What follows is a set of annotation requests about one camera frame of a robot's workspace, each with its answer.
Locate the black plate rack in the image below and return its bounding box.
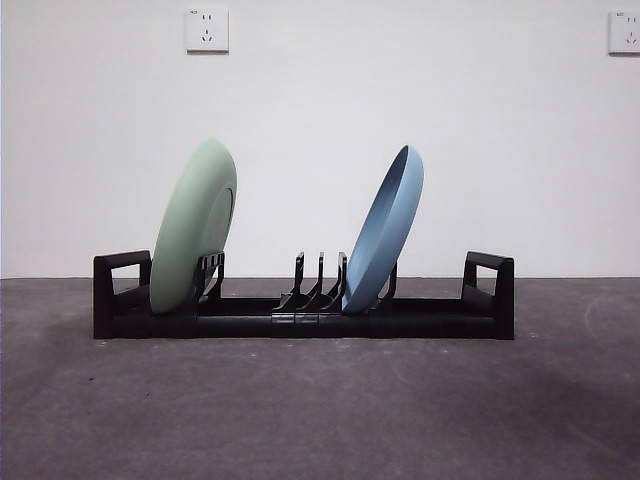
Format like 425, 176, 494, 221
92, 249, 516, 342

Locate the blue round plate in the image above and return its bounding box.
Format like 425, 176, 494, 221
342, 144, 426, 317

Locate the pale green round plate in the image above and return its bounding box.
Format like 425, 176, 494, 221
149, 138, 239, 316

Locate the white wall power socket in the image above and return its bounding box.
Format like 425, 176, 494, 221
607, 10, 640, 56
186, 6, 231, 55

